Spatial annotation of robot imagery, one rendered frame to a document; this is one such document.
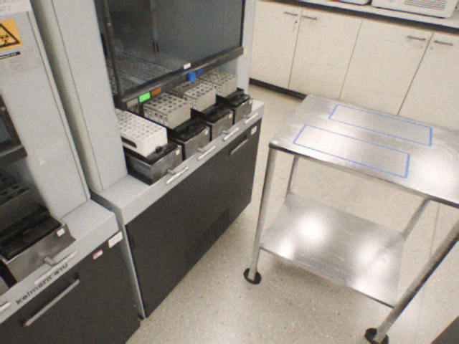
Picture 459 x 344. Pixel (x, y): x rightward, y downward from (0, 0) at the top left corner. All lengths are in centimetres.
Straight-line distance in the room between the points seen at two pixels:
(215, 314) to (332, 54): 235
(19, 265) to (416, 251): 183
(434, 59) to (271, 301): 217
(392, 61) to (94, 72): 249
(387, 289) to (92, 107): 122
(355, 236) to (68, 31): 133
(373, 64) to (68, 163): 257
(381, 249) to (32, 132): 137
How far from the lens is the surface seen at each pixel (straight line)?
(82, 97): 83
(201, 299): 157
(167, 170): 100
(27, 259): 83
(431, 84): 299
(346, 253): 149
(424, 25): 294
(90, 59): 83
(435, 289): 195
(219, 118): 117
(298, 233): 149
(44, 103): 79
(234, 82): 133
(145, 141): 94
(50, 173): 86
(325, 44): 307
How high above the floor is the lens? 138
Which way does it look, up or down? 38 degrees down
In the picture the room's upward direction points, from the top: 4 degrees clockwise
